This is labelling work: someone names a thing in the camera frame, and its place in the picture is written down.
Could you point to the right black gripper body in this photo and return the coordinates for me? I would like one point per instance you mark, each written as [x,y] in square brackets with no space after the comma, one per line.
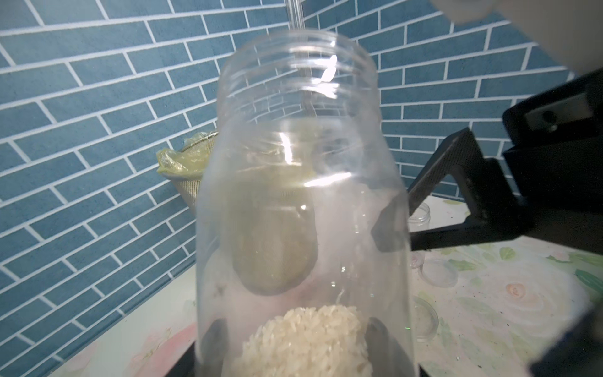
[556,162]

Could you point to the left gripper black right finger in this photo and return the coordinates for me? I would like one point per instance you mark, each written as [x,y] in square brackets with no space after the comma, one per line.
[386,355]

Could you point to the beige bin with yellow bag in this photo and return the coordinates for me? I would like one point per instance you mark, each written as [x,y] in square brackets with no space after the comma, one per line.
[185,168]

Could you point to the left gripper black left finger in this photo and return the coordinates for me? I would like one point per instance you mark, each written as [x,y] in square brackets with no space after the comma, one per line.
[212,349]

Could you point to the red lidded rice jar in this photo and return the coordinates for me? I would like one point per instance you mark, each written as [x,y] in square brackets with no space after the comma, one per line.
[302,217]

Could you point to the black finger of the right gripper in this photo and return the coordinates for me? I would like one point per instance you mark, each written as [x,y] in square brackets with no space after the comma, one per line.
[495,214]

